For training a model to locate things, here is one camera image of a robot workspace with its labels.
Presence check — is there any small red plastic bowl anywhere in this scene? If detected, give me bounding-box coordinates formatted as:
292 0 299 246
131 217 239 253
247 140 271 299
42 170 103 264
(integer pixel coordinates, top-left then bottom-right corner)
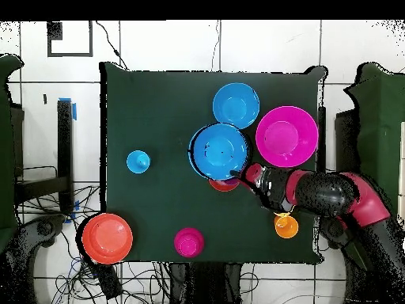
208 177 240 193

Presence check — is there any blue plastic bowl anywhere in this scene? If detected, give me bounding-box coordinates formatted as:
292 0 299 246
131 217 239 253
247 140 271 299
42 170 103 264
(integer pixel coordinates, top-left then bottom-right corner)
187 122 250 181
212 82 261 131

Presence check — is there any orange plastic cup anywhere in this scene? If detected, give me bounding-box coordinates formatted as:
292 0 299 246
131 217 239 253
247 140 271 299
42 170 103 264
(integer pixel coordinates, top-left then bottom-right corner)
274 215 300 239

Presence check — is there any small magenta plastic bowl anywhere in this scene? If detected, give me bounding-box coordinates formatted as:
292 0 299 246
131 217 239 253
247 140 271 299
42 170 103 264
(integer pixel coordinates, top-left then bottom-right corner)
172 226 206 259

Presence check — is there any large orange-red plastic bowl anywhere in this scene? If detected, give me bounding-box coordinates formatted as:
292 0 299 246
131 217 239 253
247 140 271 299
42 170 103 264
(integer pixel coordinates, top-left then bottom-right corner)
81 212 134 266

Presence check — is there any large pink plastic bowl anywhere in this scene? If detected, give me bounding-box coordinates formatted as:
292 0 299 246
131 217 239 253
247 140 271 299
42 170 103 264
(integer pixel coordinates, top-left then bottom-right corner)
255 104 320 169

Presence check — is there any dark green table cloth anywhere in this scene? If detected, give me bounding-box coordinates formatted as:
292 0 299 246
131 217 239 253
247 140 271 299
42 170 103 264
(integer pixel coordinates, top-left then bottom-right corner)
99 61 328 265

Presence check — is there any grey stand base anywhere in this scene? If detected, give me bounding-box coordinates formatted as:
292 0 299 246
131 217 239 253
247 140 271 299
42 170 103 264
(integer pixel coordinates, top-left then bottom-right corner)
2 213 68 304
319 216 354 251

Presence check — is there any blue plastic cup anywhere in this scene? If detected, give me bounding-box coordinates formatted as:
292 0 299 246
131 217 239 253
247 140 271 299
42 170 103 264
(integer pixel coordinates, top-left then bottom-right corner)
125 149 152 175

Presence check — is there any green-clothed side table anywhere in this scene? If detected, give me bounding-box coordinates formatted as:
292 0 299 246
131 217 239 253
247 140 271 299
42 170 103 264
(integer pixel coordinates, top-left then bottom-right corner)
343 62 405 216
0 53 26 253

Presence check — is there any black power adapter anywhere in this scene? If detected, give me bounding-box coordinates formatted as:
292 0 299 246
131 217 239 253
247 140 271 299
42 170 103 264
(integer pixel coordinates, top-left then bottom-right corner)
93 261 123 300

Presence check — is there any blue tape strip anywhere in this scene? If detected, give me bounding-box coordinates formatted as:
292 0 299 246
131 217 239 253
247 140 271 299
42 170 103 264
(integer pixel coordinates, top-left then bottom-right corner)
58 97 78 122

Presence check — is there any black floor cable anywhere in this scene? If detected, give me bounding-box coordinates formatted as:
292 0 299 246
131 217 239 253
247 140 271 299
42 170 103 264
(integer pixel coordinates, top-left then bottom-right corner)
95 20 130 71

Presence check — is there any tangle of black cables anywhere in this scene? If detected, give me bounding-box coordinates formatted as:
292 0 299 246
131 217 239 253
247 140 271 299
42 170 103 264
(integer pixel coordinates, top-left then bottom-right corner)
15 164 172 304

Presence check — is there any black square floor frame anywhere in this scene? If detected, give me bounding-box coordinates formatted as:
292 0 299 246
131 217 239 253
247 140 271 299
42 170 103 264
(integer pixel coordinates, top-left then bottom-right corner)
46 20 95 59

